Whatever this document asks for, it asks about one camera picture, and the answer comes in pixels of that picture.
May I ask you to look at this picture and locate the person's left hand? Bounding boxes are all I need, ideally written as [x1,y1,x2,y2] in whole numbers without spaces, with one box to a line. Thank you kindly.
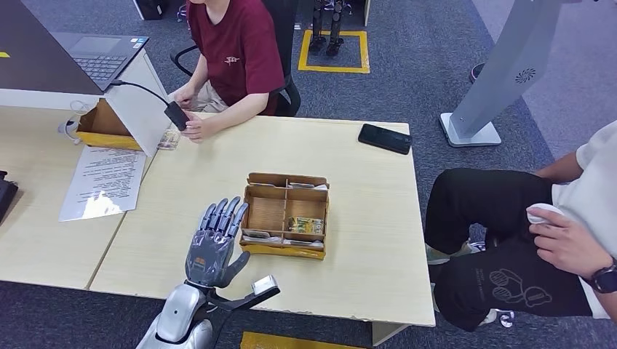
[528,206,603,281]
[182,111,220,144]

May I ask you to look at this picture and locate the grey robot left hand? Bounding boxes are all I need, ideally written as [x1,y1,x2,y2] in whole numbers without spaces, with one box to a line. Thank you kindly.
[185,196,252,289]

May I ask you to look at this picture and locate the person's right hand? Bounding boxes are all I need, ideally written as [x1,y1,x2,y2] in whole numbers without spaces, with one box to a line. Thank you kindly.
[173,84,199,109]

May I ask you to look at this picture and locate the black power adapter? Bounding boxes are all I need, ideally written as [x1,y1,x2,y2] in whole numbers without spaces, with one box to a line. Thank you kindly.
[164,101,190,132]

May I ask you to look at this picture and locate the white round remote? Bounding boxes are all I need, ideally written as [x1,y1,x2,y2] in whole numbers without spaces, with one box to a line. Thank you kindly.
[525,203,565,225]

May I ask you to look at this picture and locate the person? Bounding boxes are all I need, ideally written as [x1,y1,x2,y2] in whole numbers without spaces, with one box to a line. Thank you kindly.
[168,0,302,144]
[423,120,617,333]

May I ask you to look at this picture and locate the yellow green room key card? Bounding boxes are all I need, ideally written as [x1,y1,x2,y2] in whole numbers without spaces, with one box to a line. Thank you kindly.
[287,217,325,236]

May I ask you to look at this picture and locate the black wristwatch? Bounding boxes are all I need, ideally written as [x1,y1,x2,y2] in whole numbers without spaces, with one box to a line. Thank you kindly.
[583,257,617,294]

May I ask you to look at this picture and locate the white laptop riser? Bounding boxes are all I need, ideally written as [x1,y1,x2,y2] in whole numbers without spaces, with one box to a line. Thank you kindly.
[0,48,173,158]

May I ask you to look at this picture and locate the wooden compartment organizer box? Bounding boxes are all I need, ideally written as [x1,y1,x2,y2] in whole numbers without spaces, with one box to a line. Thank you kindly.
[239,172,330,261]

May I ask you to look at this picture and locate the cardboard box with yellow edge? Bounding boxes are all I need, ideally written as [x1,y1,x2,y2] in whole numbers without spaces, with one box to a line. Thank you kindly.
[76,98,143,152]

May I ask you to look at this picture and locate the black case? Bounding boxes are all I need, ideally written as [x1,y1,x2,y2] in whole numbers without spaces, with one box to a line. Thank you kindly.
[134,0,170,22]

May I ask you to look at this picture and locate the printed paper sheet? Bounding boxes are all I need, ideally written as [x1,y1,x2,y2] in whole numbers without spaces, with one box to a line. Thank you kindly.
[58,145,148,223]

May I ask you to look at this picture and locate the black office chair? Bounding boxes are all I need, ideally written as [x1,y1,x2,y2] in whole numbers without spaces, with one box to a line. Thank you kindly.
[170,0,302,118]

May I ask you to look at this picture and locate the black robot legs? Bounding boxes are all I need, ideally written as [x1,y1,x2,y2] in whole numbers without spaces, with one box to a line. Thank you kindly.
[308,0,353,57]

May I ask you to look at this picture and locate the dark laptop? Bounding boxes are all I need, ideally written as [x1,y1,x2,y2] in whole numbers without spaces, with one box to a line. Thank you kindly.
[0,0,151,96]

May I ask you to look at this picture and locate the black smartphone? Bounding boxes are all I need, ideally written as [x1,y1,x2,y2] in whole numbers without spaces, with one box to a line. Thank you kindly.
[357,124,413,156]

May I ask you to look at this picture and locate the grey kiosk stand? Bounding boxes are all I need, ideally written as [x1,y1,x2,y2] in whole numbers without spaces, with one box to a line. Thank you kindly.
[438,0,599,148]

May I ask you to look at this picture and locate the black device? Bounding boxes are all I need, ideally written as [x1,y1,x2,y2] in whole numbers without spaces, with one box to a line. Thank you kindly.
[0,169,20,225]

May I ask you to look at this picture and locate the black adapter cable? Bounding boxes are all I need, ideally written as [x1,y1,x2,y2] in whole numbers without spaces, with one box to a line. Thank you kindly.
[111,79,170,108]

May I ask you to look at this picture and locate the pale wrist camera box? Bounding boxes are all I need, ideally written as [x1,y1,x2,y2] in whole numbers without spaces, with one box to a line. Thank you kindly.
[241,275,282,305]

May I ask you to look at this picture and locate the white coiled cable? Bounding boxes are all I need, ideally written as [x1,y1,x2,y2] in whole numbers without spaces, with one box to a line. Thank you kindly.
[57,100,92,145]

